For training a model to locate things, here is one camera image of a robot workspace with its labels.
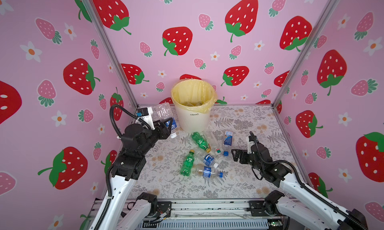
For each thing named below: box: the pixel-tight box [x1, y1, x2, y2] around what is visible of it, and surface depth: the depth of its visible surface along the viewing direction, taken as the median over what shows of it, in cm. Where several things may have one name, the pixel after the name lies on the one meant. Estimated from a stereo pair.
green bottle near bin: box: [192, 132, 211, 153], surface depth 96 cm
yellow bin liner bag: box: [171, 79, 218, 114], surface depth 99 cm
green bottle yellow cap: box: [180, 149, 195, 177], surface depth 87 cm
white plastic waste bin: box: [174, 104, 211, 133], surface depth 93 cm
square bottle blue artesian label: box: [222, 130, 234, 157], surface depth 97 cm
